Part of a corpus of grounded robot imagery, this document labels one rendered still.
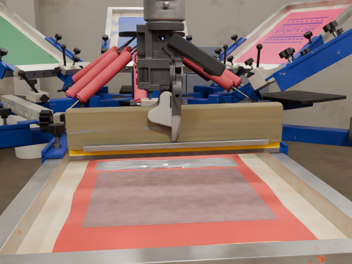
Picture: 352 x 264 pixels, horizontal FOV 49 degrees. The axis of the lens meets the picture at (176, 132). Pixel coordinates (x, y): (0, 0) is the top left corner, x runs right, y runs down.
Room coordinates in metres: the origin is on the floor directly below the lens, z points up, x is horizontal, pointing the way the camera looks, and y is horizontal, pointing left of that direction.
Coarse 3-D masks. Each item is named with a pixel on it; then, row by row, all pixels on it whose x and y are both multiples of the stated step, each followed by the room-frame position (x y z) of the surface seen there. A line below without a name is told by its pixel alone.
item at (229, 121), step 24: (72, 120) 0.70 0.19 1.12; (96, 120) 0.70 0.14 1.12; (120, 120) 0.71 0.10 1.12; (144, 120) 0.71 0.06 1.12; (192, 120) 0.72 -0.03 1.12; (216, 120) 0.72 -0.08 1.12; (240, 120) 0.72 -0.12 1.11; (264, 120) 0.73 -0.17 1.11; (72, 144) 0.70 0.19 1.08; (96, 144) 0.70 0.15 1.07
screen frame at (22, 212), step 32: (64, 160) 0.92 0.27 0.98; (288, 160) 0.88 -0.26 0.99; (32, 192) 0.67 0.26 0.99; (320, 192) 0.67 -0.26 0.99; (0, 224) 0.54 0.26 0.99; (32, 224) 0.62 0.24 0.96; (0, 256) 0.45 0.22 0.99; (32, 256) 0.45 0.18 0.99; (64, 256) 0.45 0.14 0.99; (96, 256) 0.45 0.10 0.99; (128, 256) 0.45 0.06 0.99; (160, 256) 0.45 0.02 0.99; (192, 256) 0.45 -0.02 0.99; (224, 256) 0.45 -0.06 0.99; (256, 256) 0.45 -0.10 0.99; (288, 256) 0.45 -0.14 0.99; (320, 256) 0.46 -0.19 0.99
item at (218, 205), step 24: (168, 168) 0.93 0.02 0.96; (192, 168) 0.93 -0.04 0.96; (216, 168) 0.93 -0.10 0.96; (240, 168) 0.93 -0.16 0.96; (192, 192) 0.77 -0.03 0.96; (216, 192) 0.77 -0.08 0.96; (240, 192) 0.77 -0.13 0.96; (264, 192) 0.77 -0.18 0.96; (192, 216) 0.65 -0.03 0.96; (216, 216) 0.65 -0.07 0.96; (240, 216) 0.65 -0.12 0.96; (264, 216) 0.65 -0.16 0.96; (288, 216) 0.65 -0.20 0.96; (192, 240) 0.56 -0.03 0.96; (216, 240) 0.56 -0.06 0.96; (240, 240) 0.56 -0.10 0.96; (264, 240) 0.56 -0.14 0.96; (288, 240) 0.56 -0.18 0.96
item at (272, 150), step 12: (72, 156) 0.71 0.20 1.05; (84, 156) 0.71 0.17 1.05; (96, 156) 0.71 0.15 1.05; (108, 156) 0.72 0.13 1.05; (120, 156) 0.72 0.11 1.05; (132, 156) 0.72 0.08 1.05; (144, 156) 0.72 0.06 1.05; (156, 156) 0.72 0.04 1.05; (168, 156) 0.73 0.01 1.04; (180, 156) 0.73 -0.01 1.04
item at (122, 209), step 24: (96, 192) 0.77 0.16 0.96; (120, 192) 0.77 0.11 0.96; (144, 192) 0.77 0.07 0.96; (168, 192) 0.77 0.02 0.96; (72, 216) 0.65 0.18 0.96; (96, 216) 0.65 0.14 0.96; (120, 216) 0.65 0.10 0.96; (144, 216) 0.65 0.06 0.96; (168, 216) 0.65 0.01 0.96; (72, 240) 0.56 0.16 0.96; (96, 240) 0.56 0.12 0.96; (120, 240) 0.56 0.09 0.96; (144, 240) 0.56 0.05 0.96; (168, 240) 0.56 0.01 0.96
